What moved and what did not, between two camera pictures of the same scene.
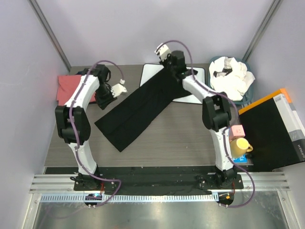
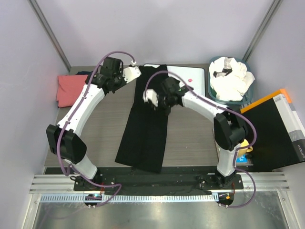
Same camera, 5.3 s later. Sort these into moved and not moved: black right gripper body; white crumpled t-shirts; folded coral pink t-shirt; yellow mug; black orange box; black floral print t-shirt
Moved: black right gripper body; black floral print t-shirt
Not moved: white crumpled t-shirts; black orange box; yellow mug; folded coral pink t-shirt
